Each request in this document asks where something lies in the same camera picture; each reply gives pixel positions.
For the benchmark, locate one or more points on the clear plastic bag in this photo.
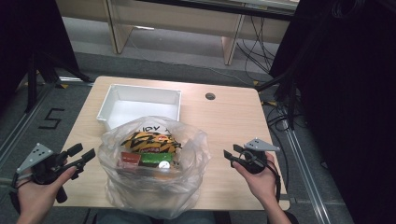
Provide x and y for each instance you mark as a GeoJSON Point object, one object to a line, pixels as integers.
{"type": "Point", "coordinates": [174, 193]}

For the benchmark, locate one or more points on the black metal stand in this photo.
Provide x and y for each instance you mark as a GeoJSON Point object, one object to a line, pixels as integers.
{"type": "Point", "coordinates": [291, 81]}

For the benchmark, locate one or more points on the white plastic bin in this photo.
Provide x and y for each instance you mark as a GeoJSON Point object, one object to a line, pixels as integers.
{"type": "Point", "coordinates": [140, 105]}

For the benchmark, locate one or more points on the light wooden desk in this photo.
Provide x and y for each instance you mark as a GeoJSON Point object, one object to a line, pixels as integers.
{"type": "Point", "coordinates": [186, 18]}

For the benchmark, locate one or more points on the black yellow chip bag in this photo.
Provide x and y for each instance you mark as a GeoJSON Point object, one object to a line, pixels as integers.
{"type": "Point", "coordinates": [149, 141]}

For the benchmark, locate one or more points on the aluminium floor rail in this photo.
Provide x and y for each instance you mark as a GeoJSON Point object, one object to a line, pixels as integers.
{"type": "Point", "coordinates": [306, 174]}
{"type": "Point", "coordinates": [21, 124]}

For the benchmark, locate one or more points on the person's right hand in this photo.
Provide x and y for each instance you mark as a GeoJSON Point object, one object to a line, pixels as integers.
{"type": "Point", "coordinates": [261, 183]}

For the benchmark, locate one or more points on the orange juice bottle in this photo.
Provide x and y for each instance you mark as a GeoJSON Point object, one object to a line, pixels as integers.
{"type": "Point", "coordinates": [164, 165]}

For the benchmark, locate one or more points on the green snack packet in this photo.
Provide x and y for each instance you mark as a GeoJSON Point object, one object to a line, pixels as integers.
{"type": "Point", "coordinates": [154, 158]}

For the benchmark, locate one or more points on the brown box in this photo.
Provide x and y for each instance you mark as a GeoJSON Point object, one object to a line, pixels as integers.
{"type": "Point", "coordinates": [130, 159]}

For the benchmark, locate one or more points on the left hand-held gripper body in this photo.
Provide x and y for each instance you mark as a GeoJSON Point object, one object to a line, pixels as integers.
{"type": "Point", "coordinates": [36, 155]}

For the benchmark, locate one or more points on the black curtain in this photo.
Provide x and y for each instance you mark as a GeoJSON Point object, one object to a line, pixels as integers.
{"type": "Point", "coordinates": [358, 109]}
{"type": "Point", "coordinates": [28, 31]}

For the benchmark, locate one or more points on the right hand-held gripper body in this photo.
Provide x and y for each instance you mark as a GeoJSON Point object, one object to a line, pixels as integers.
{"type": "Point", "coordinates": [255, 165]}

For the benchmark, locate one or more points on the black tripod stand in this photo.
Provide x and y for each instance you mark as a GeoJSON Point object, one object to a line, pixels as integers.
{"type": "Point", "coordinates": [31, 81]}

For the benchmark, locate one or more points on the person's left hand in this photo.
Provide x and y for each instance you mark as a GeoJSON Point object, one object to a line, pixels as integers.
{"type": "Point", "coordinates": [37, 196]}

